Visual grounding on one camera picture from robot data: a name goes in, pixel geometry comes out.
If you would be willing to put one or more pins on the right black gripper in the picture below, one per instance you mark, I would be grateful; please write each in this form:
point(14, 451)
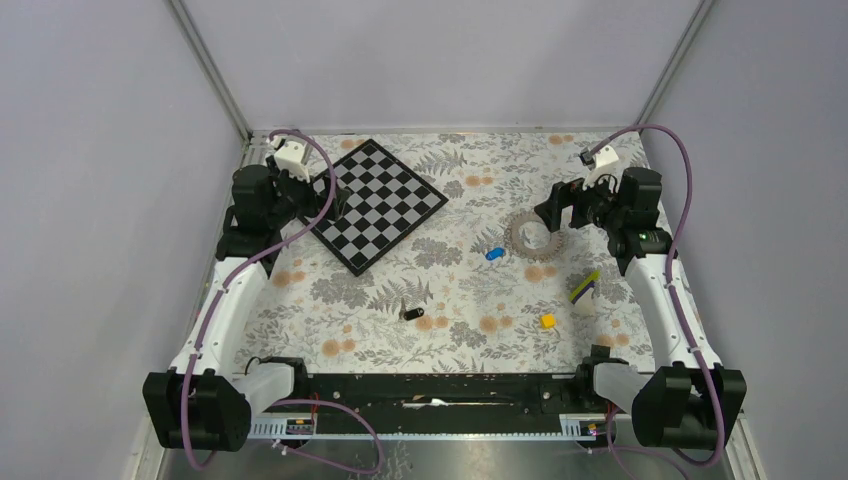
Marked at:
point(564, 194)

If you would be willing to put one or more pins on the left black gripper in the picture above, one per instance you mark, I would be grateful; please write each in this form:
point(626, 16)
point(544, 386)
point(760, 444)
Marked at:
point(316, 203)

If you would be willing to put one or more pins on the blue key tag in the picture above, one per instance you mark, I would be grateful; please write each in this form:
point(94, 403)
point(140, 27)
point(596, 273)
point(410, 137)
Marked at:
point(495, 253)

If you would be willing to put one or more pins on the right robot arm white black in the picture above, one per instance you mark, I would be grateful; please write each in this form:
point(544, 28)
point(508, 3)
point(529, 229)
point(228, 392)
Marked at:
point(691, 400)

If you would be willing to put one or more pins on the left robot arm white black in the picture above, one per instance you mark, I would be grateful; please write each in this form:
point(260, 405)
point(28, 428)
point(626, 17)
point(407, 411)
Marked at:
point(199, 402)

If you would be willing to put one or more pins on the black white chessboard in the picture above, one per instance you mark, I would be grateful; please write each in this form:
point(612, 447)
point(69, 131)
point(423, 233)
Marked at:
point(387, 202)

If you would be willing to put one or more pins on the floral table mat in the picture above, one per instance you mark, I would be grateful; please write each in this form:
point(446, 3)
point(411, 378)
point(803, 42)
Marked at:
point(479, 315)

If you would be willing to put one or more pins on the yellow cube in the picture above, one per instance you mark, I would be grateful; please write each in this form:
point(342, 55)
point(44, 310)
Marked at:
point(547, 321)

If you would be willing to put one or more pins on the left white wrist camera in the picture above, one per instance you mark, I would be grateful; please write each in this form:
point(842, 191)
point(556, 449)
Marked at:
point(288, 156)

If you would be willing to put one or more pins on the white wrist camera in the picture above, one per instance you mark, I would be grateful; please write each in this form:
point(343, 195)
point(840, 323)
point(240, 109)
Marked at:
point(601, 163)
point(288, 156)

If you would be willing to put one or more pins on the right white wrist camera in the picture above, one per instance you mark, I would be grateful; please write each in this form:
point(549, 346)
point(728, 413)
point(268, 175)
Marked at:
point(601, 163)

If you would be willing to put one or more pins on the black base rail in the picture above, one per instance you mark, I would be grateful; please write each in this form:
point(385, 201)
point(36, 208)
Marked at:
point(371, 395)

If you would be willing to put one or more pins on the white cable duct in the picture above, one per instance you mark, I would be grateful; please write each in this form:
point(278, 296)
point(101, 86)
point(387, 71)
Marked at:
point(476, 425)

